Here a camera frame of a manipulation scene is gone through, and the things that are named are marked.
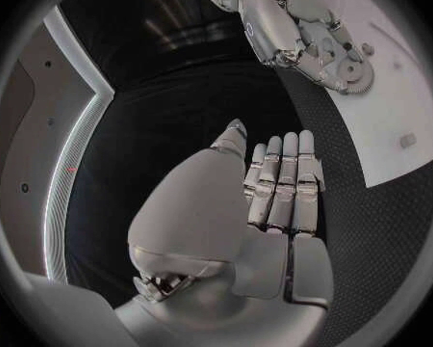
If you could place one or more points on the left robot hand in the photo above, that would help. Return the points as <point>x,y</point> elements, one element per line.
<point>202,208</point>

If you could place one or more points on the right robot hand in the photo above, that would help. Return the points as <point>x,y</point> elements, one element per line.
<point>270,26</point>

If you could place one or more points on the grey gear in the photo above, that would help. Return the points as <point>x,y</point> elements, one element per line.
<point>359,76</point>

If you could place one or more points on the white task board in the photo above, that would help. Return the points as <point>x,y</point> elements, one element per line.
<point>382,115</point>

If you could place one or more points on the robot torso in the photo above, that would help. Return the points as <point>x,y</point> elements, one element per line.
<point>28,121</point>

